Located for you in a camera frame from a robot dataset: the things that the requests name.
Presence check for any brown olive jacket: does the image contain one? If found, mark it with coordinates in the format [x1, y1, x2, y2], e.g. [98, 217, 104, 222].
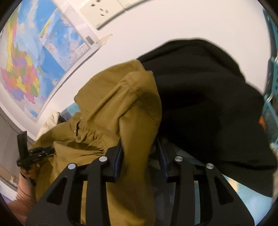
[34, 60, 162, 225]

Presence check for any pink knitted garment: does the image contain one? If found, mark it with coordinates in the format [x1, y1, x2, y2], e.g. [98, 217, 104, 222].
[10, 170, 36, 225]

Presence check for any orange folded garment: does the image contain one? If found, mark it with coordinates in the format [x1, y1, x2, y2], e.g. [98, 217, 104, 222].
[259, 115, 267, 131]

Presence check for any black garment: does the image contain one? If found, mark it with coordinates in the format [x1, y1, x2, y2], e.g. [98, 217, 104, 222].
[138, 39, 277, 197]

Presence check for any blue perforated basket top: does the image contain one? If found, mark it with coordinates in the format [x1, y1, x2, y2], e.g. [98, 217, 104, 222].
[262, 8, 278, 96]

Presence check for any blue perforated basket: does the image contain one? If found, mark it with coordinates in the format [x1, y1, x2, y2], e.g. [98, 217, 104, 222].
[262, 94, 277, 149]
[262, 8, 278, 96]

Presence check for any blue perforated basket middle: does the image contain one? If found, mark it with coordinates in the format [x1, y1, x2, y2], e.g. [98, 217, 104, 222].
[262, 94, 277, 149]

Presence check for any colourful wall map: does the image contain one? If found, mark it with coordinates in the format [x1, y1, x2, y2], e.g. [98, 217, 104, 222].
[1, 1, 103, 121]

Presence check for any white wall socket panel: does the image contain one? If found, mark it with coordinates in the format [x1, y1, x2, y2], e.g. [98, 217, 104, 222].
[79, 0, 145, 30]

